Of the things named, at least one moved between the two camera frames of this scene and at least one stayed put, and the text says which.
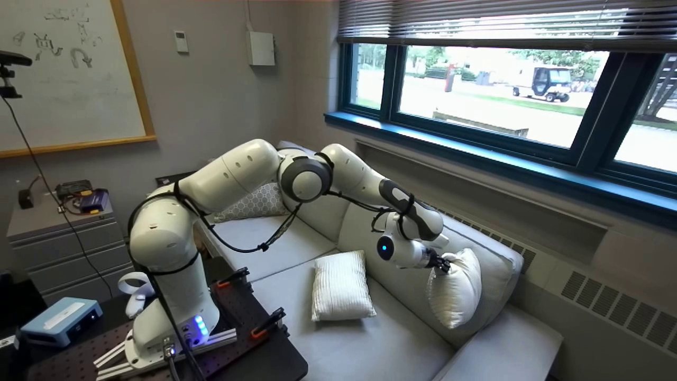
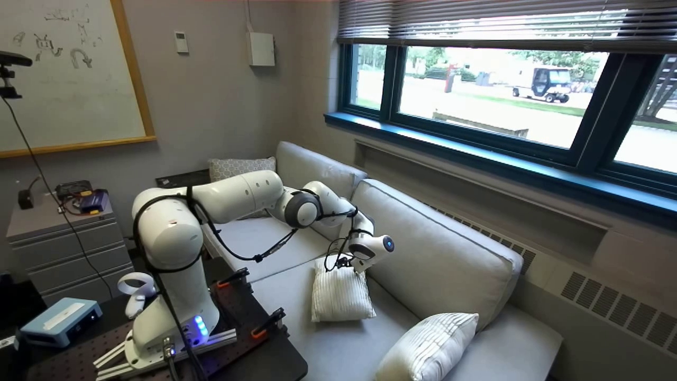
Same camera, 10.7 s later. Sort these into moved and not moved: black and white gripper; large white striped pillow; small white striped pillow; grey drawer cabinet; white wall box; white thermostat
Moved: black and white gripper; large white striped pillow
Not moved: small white striped pillow; grey drawer cabinet; white thermostat; white wall box
